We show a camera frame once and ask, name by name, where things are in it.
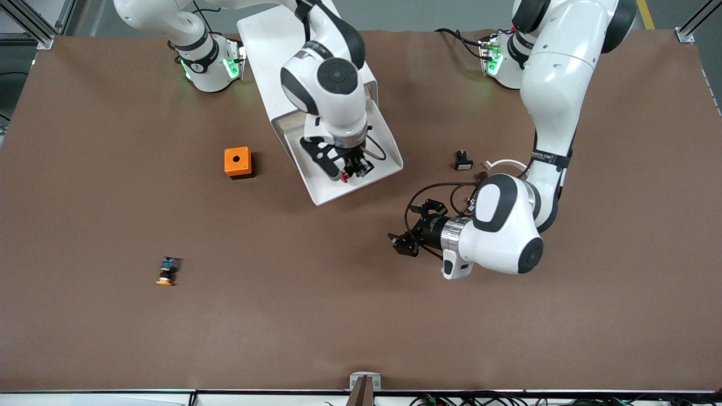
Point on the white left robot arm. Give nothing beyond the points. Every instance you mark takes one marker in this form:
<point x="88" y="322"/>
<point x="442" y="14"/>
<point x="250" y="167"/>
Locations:
<point x="558" y="84"/>

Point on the white curved plastic bracket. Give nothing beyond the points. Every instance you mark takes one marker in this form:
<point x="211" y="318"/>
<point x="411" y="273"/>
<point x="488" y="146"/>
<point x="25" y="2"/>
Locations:
<point x="507" y="163"/>

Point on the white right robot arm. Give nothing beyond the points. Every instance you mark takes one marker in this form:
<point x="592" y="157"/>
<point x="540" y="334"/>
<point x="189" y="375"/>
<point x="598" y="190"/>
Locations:
<point x="333" y="76"/>

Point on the brown table cover mat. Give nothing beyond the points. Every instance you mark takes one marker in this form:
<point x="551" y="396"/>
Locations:
<point x="361" y="282"/>

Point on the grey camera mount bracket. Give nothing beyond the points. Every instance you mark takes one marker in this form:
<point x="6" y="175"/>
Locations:
<point x="365" y="382"/>

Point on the orange button enclosure box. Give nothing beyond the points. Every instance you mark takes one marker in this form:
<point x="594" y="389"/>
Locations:
<point x="236" y="159"/>

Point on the orange mushroom push button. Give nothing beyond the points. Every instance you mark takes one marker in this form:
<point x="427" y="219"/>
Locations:
<point x="167" y="270"/>

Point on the aluminium frame profile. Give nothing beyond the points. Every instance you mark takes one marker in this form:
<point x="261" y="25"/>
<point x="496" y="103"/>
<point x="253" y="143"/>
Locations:
<point x="687" y="35"/>
<point x="34" y="25"/>

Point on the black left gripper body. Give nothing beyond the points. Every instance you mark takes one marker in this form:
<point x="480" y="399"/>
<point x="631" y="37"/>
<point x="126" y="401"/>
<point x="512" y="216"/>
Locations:
<point x="433" y="232"/>

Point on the black white square push button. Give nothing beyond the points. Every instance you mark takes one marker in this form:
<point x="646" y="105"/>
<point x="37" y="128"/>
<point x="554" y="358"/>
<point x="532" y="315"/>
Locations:
<point x="463" y="162"/>

